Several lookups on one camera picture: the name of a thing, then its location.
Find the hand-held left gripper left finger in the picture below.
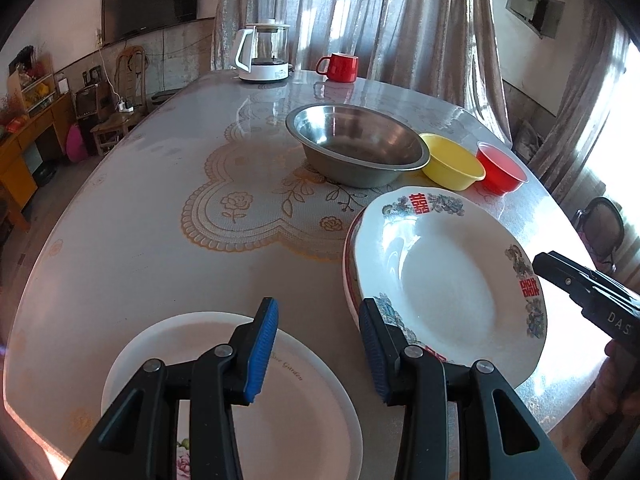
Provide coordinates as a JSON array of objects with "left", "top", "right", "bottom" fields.
[{"left": 62, "top": 297, "right": 281, "bottom": 480}]

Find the wooden chair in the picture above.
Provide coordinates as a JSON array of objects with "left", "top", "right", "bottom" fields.
[{"left": 91, "top": 46, "right": 151, "bottom": 156}]

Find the white plate with flower print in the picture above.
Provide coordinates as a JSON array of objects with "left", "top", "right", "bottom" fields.
[{"left": 101, "top": 311, "right": 363, "bottom": 480}]

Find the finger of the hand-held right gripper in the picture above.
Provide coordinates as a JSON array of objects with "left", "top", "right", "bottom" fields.
[{"left": 532, "top": 251, "right": 608, "bottom": 306}]

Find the stainless steel bowl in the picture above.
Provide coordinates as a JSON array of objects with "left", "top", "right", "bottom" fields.
[{"left": 285, "top": 102, "right": 431, "bottom": 189}]

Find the pink bag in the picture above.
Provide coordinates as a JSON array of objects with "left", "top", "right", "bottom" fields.
[{"left": 66, "top": 122, "right": 86, "bottom": 163}]

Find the dark round-backed chair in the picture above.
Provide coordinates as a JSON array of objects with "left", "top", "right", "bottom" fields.
[{"left": 575, "top": 196, "right": 626, "bottom": 273}]

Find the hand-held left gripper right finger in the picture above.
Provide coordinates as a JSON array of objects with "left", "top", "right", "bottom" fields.
[{"left": 357, "top": 297, "right": 576, "bottom": 480}]

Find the red-rimmed plate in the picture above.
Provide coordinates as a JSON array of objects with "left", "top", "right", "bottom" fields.
[{"left": 342, "top": 210, "right": 381, "bottom": 323}]

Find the white plate with floral rim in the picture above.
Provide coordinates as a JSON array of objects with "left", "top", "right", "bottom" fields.
[{"left": 352, "top": 186, "right": 548, "bottom": 383}]

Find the person's right hand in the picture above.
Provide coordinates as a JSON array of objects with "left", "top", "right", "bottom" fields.
[{"left": 587, "top": 337, "right": 640, "bottom": 431}]

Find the white glass electric kettle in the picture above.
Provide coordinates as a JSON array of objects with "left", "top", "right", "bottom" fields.
[{"left": 234, "top": 19, "right": 292, "bottom": 83}]

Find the red plastic bowl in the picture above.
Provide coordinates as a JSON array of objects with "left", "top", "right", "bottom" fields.
[{"left": 475, "top": 141, "right": 528, "bottom": 195}]

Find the floral lace tablecloth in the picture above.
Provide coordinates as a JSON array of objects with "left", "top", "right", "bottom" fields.
[{"left": 5, "top": 67, "right": 616, "bottom": 480}]

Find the yellow wooden cabinet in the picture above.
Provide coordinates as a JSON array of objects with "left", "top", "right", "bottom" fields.
[{"left": 0, "top": 67, "right": 76, "bottom": 211}]

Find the yellow plastic bowl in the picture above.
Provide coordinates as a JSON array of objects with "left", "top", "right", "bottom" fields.
[{"left": 419, "top": 132, "right": 487, "bottom": 191}]

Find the wall-mounted television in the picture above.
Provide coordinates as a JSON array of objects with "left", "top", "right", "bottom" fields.
[{"left": 101, "top": 0, "right": 203, "bottom": 45}]

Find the red mug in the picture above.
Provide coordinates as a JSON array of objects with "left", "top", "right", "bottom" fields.
[{"left": 315, "top": 52, "right": 358, "bottom": 82}]

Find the grey sheer curtain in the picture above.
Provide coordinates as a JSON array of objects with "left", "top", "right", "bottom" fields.
[
  {"left": 525, "top": 5, "right": 631, "bottom": 211},
  {"left": 210, "top": 0, "right": 513, "bottom": 146}
]

